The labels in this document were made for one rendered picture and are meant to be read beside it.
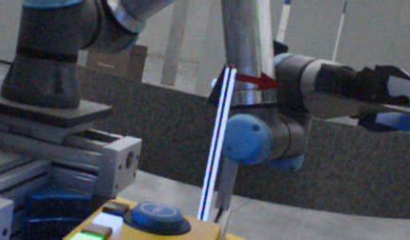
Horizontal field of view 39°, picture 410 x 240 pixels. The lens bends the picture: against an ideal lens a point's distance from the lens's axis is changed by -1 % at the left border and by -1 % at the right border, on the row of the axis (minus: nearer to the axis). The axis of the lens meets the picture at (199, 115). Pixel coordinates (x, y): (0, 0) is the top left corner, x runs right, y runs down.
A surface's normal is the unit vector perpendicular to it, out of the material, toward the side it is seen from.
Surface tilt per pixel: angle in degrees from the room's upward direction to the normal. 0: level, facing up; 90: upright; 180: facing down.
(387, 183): 90
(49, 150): 90
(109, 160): 90
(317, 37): 90
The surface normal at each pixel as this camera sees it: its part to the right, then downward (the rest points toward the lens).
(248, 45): -0.11, 0.00
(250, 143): -0.52, 0.03
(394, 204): 0.32, 0.19
